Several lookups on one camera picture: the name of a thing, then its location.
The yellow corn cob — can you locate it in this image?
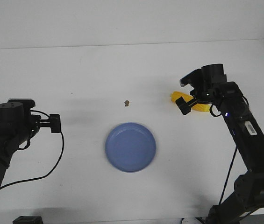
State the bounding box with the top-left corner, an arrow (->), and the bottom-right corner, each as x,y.
170,91 -> 210,112

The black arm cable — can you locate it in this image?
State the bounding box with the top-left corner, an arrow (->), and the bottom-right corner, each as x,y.
218,147 -> 239,206
0,109 -> 65,189

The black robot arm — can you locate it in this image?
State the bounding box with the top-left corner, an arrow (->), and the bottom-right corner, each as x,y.
0,98 -> 62,191
176,64 -> 264,224

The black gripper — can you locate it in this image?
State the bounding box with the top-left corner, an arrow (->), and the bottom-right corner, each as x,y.
28,110 -> 61,135
175,84 -> 218,115

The blue round plate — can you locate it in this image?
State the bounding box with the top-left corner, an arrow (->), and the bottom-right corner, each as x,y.
105,122 -> 157,173

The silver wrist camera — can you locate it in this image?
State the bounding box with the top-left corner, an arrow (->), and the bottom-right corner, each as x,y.
8,98 -> 36,109
179,69 -> 203,88

